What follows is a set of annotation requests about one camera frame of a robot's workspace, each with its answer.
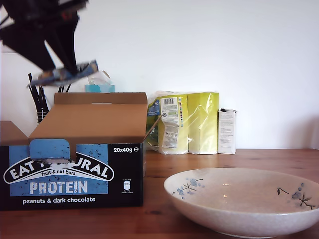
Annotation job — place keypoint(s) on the snack bar carton box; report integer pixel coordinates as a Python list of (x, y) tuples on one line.
[(74, 174)]

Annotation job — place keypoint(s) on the white floral ceramic plate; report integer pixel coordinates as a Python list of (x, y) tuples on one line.
[(239, 211)]

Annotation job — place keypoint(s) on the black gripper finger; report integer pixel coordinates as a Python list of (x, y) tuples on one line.
[(27, 43), (66, 42)]

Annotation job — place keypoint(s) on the teal tissue box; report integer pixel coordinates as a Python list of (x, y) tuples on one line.
[(99, 88)]

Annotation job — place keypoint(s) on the blue snack bar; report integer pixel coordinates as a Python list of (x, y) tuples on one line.
[(82, 69)]

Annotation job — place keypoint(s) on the thin black stick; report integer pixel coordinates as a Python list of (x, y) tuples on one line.
[(34, 99), (60, 89), (63, 89), (68, 88), (42, 98)]

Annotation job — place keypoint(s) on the yellow-green paper towel pack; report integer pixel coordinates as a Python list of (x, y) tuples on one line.
[(199, 119)]

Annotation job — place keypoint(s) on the small white printed carton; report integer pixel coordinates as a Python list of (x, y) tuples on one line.
[(226, 132)]

